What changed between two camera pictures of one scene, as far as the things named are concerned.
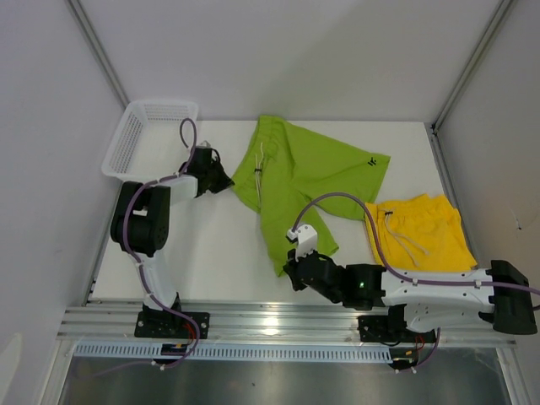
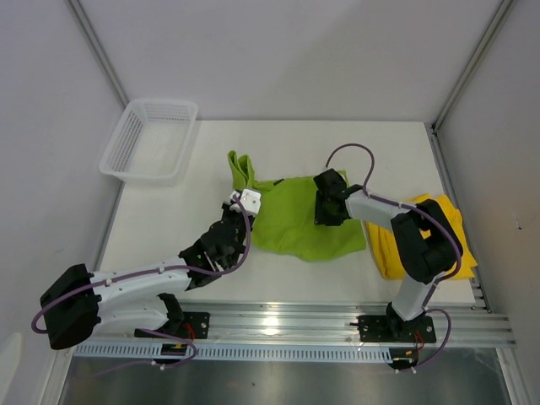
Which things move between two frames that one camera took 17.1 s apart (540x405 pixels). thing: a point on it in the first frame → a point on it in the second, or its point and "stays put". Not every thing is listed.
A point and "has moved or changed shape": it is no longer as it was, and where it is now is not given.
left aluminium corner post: x=100 y=50 stays put
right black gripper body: x=335 y=297 → x=322 y=213
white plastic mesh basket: x=146 y=144 stays put
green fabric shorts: x=284 y=167 has moved or changed shape
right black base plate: x=391 y=328 stays put
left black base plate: x=168 y=325 stays put
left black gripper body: x=218 y=179 → x=233 y=216
